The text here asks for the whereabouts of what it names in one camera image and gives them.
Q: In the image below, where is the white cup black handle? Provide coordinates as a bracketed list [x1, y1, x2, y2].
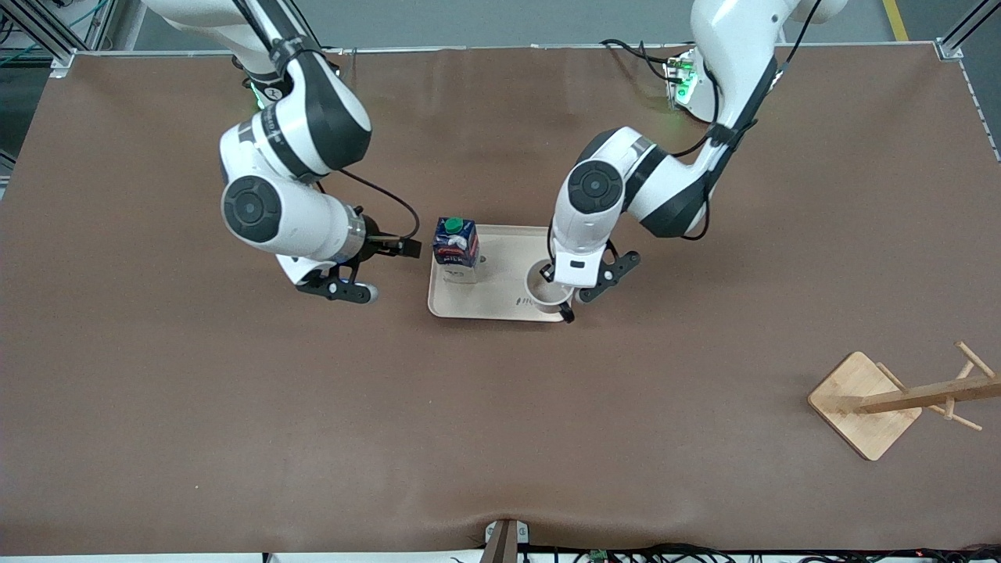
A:
[522, 264, 576, 324]

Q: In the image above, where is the blue milk carton green cap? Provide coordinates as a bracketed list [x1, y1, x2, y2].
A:
[432, 217, 480, 284]

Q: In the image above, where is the wooden cup rack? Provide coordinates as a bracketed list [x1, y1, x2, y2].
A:
[807, 340, 1001, 462]

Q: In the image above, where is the cream plastic tray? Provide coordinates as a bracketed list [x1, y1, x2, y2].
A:
[428, 224, 572, 322]

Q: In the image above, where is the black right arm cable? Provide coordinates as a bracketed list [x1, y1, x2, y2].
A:
[338, 168, 422, 239]

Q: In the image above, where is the metal table clamp bracket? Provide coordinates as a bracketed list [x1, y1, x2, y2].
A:
[483, 518, 531, 563]

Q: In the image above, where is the aluminium frame post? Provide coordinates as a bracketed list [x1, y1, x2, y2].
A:
[0, 0, 118, 79]
[935, 0, 1001, 62]

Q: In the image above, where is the black left base cable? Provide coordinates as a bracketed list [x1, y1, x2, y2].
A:
[600, 37, 676, 84]

